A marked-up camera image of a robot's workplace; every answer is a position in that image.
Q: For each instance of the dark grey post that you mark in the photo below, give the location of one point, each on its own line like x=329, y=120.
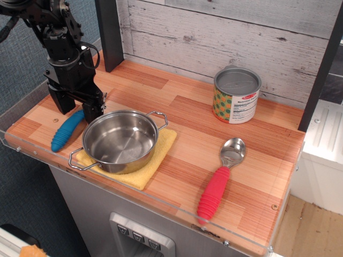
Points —
x=323, y=72
x=110, y=33

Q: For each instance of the stainless steel pot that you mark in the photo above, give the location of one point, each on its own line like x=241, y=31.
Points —
x=121, y=141

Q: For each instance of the yellow folded cloth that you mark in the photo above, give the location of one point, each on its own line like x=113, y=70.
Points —
x=138, y=179

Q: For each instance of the dark grey left post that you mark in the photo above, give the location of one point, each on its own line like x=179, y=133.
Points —
x=110, y=33

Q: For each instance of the orange plush object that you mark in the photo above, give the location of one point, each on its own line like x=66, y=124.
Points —
x=32, y=251

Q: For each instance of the red handled metal spoon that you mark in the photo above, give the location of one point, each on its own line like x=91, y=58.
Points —
x=231, y=154

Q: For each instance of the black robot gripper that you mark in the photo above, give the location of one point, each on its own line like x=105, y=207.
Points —
x=73, y=80

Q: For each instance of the black and white device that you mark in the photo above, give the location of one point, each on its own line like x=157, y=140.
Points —
x=11, y=244

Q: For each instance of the white toy cabinet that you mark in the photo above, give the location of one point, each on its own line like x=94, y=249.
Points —
x=317, y=177

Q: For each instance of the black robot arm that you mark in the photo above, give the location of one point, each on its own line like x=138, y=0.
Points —
x=54, y=26

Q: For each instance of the toy food can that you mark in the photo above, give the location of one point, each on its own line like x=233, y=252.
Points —
x=236, y=91

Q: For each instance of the dark grey right post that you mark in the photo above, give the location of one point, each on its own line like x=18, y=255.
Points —
x=323, y=72

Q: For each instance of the blue handled metal fork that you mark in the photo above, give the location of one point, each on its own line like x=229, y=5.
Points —
x=64, y=133

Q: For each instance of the clear acrylic table guard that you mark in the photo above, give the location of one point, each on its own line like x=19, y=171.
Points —
x=254, y=199

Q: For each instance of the silver dispenser button panel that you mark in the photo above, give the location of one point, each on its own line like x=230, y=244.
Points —
x=134, y=239

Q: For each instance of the grey toy kitchen cabinet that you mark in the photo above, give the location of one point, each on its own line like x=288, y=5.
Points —
x=92, y=203

